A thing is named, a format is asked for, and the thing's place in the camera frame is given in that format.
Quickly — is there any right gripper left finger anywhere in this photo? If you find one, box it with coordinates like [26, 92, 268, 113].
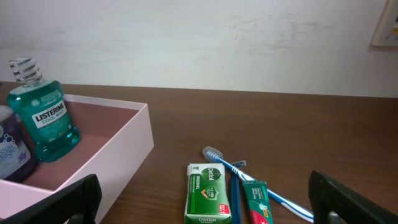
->
[1, 174, 102, 224]

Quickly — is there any teal mouthwash bottle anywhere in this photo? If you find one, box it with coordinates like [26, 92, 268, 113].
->
[7, 57, 80, 162]

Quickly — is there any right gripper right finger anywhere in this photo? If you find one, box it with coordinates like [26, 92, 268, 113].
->
[308, 170, 397, 224]

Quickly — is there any clear hand soap pump bottle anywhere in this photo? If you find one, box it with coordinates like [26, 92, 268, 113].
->
[1, 105, 38, 182]

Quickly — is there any white cardboard box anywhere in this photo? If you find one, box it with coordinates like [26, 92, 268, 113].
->
[1, 95, 154, 223]

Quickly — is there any red green toothpaste tube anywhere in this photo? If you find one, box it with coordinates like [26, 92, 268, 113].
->
[243, 180, 274, 224]

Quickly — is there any green soap box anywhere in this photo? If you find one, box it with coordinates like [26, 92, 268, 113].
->
[184, 163, 232, 224]

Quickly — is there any blue white toothbrush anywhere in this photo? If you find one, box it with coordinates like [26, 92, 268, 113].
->
[202, 146, 314, 223]

